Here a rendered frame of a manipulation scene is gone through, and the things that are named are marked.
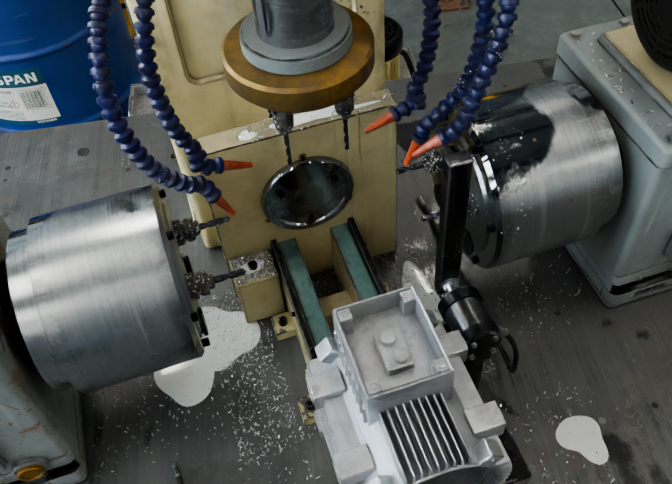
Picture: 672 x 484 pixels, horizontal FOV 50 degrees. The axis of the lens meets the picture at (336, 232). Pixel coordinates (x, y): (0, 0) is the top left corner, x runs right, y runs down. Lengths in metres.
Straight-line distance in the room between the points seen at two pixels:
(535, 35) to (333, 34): 2.43
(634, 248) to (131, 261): 0.73
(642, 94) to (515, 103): 0.18
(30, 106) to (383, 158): 1.56
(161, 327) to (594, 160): 0.61
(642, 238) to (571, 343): 0.21
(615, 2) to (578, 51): 2.33
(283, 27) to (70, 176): 0.87
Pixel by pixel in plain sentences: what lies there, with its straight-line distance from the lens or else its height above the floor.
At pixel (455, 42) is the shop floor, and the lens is 3.15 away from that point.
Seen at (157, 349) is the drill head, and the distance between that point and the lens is 0.95.
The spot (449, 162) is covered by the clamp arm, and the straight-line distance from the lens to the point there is 0.83.
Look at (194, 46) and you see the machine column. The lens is 1.07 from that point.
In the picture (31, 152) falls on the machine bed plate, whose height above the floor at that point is 0.80.
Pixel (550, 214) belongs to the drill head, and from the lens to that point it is 1.02.
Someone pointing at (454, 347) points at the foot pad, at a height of 1.07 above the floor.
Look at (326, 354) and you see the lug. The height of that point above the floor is 1.09.
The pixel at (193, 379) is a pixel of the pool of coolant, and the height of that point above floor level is 0.80.
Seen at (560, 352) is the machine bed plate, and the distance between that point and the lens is 1.23.
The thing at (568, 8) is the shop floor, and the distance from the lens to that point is 3.41.
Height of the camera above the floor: 1.83
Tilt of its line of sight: 50 degrees down
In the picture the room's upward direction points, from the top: 5 degrees counter-clockwise
